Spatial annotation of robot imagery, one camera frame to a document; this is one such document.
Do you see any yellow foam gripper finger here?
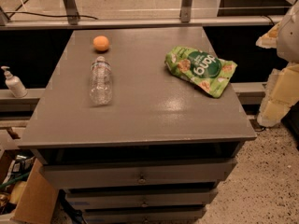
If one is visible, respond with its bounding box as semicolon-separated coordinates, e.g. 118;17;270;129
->
257;63;299;127
256;23;280;49

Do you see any green rice chip bag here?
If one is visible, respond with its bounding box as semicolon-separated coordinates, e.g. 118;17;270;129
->
164;46;237;98

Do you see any clear plastic water bottle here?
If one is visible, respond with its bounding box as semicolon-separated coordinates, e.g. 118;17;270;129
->
90;56;112;105

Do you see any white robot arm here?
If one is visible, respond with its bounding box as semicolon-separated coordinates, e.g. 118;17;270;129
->
256;0;299;127

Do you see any white pump dispenser bottle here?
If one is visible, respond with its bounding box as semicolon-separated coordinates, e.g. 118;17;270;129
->
1;66;27;98

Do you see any grey drawer cabinet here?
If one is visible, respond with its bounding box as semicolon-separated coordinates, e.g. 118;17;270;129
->
21;27;255;224

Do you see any orange fruit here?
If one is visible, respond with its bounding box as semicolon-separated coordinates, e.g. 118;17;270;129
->
93;35;109;52

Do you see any brown cardboard box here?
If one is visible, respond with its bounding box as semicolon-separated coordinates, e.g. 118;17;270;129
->
0;160;58;224

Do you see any metal railing frame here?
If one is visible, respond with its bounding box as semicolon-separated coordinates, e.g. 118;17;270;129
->
0;0;297;30

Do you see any black floor cable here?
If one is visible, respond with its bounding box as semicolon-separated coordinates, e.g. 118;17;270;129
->
4;0;99;21

